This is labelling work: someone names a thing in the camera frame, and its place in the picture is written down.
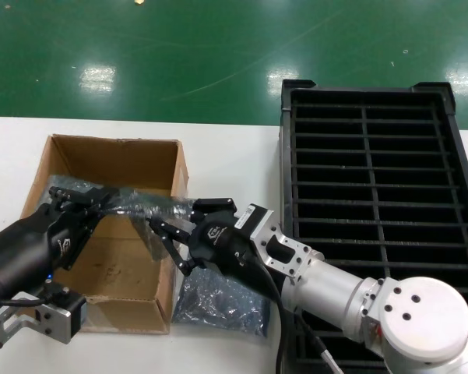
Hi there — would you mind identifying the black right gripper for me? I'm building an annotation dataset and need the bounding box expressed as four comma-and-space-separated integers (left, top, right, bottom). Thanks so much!
147, 197, 286, 309

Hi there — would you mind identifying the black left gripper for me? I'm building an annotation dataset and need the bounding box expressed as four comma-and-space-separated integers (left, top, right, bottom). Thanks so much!
0, 185, 121, 302

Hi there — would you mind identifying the translucent antistatic bag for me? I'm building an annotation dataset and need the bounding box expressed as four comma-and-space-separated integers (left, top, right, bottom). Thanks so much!
48, 174, 199, 263

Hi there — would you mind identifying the brown cardboard box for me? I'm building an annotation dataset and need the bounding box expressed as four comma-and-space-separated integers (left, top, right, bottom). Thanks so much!
19, 134, 189, 335

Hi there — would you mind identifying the black slotted plastic container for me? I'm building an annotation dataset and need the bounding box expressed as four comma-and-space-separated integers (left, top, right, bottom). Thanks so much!
276, 79, 468, 374

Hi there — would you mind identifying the flat grey antistatic bag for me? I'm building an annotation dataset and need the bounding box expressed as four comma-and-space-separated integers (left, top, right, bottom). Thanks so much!
171, 268, 276, 344

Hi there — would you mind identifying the right wrist camera silver bracket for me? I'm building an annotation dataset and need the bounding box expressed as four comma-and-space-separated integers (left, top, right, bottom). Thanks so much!
233, 202, 313, 288

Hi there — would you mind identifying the wrist camera silver bracket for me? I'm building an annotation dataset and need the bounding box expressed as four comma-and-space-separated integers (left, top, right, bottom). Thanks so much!
233, 202, 313, 288
0, 280, 88, 351

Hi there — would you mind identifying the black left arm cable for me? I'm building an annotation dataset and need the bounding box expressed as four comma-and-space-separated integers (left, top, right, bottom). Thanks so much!
0, 290, 51, 311

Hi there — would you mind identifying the left wrist camera silver bracket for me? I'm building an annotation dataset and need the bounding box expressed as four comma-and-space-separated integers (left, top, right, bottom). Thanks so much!
0, 280, 88, 351

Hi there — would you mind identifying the thin cable silver connector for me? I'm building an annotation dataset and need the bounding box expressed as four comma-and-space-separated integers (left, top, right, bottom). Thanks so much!
295, 313, 347, 374

